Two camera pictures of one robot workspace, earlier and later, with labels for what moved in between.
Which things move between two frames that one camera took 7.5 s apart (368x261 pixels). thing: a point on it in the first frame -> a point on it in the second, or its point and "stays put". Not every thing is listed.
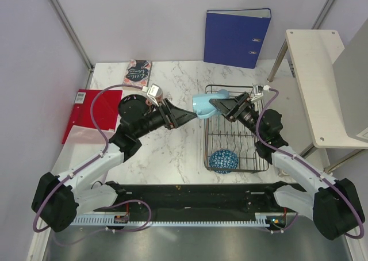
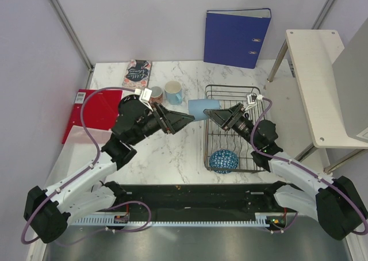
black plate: [133, 108] stays put
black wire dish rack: [231, 146] stays put
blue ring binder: [236, 37] stays put
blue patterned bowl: [223, 158] stays put
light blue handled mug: [202, 106] -> [173, 91]
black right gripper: [232, 108] -> [226, 118]
